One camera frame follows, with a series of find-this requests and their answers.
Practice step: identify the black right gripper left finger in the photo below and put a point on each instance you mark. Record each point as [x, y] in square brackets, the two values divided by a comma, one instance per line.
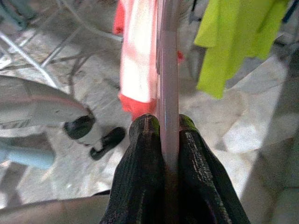
[142, 175]

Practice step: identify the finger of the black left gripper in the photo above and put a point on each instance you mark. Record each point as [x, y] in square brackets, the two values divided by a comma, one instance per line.
[114, 136]

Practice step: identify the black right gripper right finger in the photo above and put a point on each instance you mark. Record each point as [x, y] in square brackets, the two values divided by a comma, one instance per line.
[201, 186]

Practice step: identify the pink plastic clothes hanger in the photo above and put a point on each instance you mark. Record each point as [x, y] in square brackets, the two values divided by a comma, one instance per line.
[170, 81]

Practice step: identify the light blue folding table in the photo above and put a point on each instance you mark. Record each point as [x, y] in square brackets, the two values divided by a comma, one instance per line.
[23, 56]

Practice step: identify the lime green printed shirt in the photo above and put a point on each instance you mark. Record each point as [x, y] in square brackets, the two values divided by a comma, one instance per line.
[229, 35]

